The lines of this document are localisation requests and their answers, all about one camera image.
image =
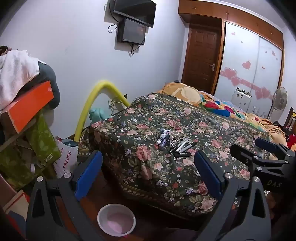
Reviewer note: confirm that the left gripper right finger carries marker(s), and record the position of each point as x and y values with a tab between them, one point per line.
241	213

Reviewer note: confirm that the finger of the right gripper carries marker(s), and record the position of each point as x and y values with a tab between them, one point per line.
247	155
273	148

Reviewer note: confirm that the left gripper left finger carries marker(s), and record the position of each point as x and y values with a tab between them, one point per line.
43	218

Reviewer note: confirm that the black grey marker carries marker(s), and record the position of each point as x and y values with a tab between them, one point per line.
185	149

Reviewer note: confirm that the black hair clip box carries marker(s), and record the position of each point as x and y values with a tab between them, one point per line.
188	153

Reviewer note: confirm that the blue white tube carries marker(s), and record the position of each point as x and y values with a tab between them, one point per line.
162	136

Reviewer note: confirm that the purple black lipstick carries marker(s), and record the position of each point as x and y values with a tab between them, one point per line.
164	142

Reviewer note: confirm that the red floral box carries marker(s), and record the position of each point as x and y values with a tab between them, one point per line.
16	209

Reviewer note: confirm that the standing electric fan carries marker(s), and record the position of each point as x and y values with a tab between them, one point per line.
279	102

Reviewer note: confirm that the white HotMaxx bag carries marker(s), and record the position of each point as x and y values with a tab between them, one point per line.
68	159

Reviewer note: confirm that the green leaf-pattern bag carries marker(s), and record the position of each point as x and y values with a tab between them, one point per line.
30	154

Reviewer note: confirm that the white appliance box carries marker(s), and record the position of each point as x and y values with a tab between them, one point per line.
241	99

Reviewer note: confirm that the white plastic bowl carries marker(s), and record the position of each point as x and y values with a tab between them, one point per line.
116	220

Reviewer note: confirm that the white sliding wardrobe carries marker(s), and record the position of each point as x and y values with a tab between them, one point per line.
252	63

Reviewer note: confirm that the orange box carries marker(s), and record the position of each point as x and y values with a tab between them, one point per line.
20	112

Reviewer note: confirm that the teal cloth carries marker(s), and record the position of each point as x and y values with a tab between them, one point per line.
97	114

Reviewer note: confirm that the orange colourful blanket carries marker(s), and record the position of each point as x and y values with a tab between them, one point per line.
223	108

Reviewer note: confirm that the brown wooden door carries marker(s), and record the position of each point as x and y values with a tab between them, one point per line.
201	59

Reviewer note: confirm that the dark floral bedspread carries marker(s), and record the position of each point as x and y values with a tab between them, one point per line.
148	150

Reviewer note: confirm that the yellow foam tube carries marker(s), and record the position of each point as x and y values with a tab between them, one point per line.
101	93

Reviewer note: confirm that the white towel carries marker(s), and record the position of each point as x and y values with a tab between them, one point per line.
17	69

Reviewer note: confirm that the lower black monitor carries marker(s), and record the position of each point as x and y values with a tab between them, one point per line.
131	32

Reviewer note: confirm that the black monitor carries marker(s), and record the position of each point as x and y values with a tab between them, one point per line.
131	32
142	11

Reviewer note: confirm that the upper black monitor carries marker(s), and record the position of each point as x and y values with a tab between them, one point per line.
142	11

